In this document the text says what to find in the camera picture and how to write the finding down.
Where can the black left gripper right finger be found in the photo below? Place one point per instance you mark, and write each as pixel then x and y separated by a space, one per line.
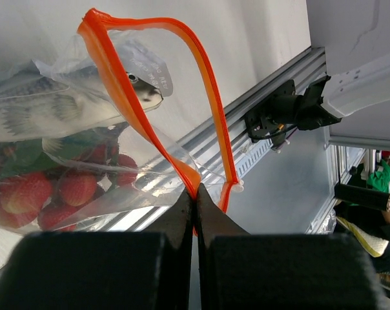
pixel 239 270

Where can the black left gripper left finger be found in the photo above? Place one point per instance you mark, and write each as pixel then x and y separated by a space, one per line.
pixel 149 269

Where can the clear orange zip top bag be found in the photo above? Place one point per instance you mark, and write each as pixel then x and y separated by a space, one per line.
pixel 159 77

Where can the grey toy fish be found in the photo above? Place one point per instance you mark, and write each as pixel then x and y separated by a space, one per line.
pixel 35 106

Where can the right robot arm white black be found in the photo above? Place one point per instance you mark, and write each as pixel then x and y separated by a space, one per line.
pixel 362 87

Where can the person in background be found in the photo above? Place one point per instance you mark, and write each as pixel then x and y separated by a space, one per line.
pixel 365 213

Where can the slotted white cable duct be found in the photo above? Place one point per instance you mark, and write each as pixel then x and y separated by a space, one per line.
pixel 247 154

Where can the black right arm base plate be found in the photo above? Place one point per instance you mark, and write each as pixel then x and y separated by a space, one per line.
pixel 283 110

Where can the aluminium mounting rail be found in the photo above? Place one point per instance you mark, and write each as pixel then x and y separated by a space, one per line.
pixel 202 143

